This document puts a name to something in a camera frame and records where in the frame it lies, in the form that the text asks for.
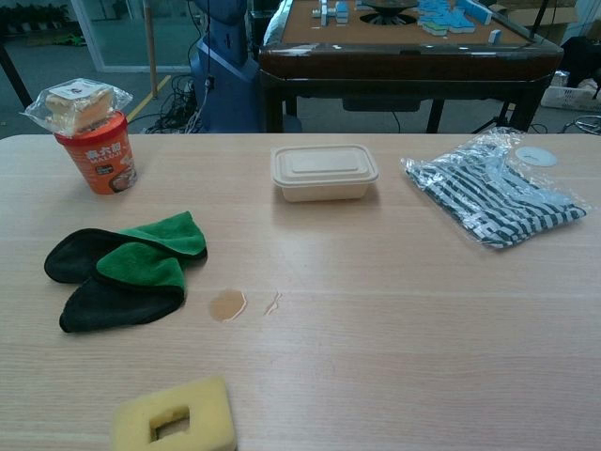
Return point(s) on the green and black microfiber cloth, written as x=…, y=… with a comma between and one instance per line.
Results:
x=122, y=305

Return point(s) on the brown liquid puddle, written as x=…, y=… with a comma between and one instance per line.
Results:
x=227, y=305

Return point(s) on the beige lidded food container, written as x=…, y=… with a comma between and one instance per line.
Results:
x=324, y=169

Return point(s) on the striped shirt in plastic bag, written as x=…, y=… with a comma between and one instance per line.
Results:
x=469, y=197

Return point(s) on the dark wooden mahjong table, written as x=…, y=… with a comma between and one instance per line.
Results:
x=399, y=61

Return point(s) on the yellow sponge with rectangular hole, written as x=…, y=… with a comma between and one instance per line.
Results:
x=211, y=413

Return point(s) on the orange instant noodle cup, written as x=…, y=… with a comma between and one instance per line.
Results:
x=101, y=164

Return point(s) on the stacked blue white mahjong tiles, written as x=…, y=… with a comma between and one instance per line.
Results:
x=340, y=11

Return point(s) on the black tripod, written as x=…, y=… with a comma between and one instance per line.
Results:
x=493, y=123

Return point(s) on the black mahjong table centre dome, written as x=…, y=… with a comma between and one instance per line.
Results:
x=387, y=11

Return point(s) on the wooden pole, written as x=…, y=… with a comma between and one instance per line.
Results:
x=151, y=47

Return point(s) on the white round sticker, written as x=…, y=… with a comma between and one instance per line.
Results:
x=535, y=155

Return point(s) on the plastic wrapped sponge cake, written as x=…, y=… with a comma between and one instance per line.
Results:
x=80, y=103

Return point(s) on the blue mahjong tile pile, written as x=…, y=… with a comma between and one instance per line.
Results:
x=446, y=19

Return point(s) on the single blue white mahjong tile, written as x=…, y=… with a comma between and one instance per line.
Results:
x=495, y=35

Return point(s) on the white cardboard box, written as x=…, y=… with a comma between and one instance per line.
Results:
x=570, y=97

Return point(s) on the chrome office chair base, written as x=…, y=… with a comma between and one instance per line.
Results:
x=584, y=123

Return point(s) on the black bag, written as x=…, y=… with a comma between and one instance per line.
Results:
x=580, y=58

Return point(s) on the black slanted metal leg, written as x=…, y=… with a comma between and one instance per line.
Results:
x=11, y=75

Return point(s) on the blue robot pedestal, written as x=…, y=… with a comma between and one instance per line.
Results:
x=225, y=84

